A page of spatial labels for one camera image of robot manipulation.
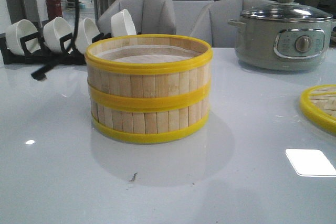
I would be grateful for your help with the white bowl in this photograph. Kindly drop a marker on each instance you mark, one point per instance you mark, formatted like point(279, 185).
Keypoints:
point(53, 31)
point(15, 32)
point(87, 30)
point(122, 24)

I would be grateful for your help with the red bin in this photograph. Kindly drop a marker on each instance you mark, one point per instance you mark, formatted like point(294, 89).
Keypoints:
point(53, 9)

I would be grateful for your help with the bamboo steamer tray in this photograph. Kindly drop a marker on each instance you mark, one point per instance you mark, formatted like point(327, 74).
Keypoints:
point(149, 73)
point(150, 127)

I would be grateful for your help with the glass pot lid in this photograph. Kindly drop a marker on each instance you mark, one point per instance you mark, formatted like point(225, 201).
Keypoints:
point(287, 11)

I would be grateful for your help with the bamboo steamer lid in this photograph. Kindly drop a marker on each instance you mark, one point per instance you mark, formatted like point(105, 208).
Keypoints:
point(317, 103)

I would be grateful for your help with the left grey chair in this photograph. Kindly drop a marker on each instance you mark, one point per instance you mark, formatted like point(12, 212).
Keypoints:
point(149, 16)

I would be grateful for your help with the grey electric cooking pot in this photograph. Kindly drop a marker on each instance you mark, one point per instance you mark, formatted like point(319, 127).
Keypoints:
point(281, 45)

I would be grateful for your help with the grey chair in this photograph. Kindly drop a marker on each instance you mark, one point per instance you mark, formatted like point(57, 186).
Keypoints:
point(149, 16)
point(212, 25)

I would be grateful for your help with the right grey chair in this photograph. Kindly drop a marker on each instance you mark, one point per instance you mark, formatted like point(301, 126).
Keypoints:
point(212, 25)

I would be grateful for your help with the black dish rack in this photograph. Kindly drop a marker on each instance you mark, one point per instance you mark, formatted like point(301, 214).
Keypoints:
point(42, 55)

